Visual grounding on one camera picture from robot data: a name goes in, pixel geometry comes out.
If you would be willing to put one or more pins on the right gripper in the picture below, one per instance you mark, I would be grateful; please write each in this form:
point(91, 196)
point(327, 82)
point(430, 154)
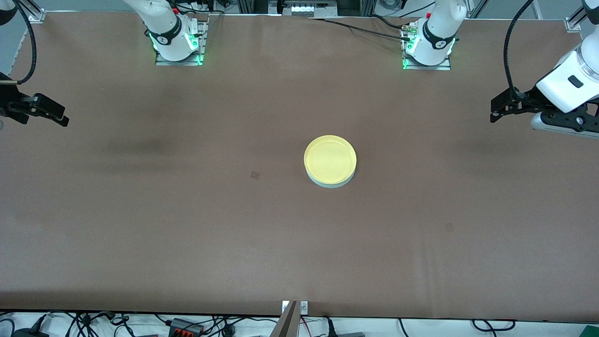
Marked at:
point(8, 100)

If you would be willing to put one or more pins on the slanted metal post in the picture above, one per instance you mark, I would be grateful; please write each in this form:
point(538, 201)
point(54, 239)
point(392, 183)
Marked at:
point(286, 323)

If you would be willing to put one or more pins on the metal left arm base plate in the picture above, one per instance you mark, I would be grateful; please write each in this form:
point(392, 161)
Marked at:
point(444, 67)

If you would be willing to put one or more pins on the pale green round plate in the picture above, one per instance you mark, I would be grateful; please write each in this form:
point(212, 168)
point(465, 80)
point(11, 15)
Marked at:
point(330, 186)

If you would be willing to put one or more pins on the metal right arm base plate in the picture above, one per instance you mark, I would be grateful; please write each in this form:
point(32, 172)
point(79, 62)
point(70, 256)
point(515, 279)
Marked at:
point(202, 47)

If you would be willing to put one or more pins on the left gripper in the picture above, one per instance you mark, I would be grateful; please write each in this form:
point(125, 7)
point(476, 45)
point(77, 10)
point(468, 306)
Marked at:
point(528, 98)

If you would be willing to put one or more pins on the aluminium frame profile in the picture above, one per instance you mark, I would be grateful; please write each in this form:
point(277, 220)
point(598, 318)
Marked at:
point(574, 21)
point(36, 14)

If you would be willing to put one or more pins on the black red power strip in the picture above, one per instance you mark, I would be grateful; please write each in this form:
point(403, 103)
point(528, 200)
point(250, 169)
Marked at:
point(185, 326)

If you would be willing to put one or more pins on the yellow round plate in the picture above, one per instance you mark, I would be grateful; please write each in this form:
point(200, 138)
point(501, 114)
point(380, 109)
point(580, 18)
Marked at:
point(330, 159)

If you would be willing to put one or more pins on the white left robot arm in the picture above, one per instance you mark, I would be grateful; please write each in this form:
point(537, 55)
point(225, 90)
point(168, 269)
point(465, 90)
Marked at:
point(437, 28)

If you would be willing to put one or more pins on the grey connector block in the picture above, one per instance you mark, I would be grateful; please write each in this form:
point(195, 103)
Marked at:
point(311, 9)

